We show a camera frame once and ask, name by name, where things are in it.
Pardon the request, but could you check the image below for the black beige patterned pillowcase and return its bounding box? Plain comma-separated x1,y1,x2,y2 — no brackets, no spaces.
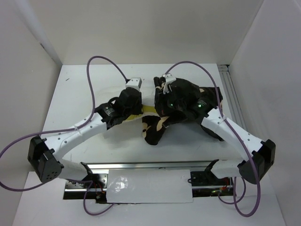
142,77,223,145

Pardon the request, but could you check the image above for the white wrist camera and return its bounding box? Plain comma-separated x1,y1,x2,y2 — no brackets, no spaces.
126,77,142,91
162,73,176,95

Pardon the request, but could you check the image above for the purple cable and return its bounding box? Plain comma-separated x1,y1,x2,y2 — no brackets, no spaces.
162,61,261,217
0,56,131,216

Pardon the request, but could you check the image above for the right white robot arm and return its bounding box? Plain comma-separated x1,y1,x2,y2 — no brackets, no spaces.
153,74,276,185

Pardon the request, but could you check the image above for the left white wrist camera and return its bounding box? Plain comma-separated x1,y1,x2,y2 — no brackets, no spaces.
126,77,142,91

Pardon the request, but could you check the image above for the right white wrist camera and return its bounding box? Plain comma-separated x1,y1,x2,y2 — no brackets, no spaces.
162,73,176,95

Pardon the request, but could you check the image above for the aluminium side rail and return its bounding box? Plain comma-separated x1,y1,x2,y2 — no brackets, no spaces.
217,65,246,129

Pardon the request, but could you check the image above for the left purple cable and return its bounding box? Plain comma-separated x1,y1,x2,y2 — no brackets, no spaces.
0,56,131,216

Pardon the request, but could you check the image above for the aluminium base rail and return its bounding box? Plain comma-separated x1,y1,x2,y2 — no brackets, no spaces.
63,161,233,204

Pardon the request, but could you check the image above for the white pillow yellow edge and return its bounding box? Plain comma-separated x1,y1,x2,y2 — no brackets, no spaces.
95,78,143,129

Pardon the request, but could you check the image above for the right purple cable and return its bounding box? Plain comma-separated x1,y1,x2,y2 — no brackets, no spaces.
162,61,261,217

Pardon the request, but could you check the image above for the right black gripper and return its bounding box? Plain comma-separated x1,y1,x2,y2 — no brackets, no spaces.
154,87,185,115

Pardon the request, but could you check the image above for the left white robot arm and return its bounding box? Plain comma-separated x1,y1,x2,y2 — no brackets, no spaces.
28,88,143,183

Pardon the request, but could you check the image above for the white cover plate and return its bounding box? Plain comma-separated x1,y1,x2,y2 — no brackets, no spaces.
106,169,194,204

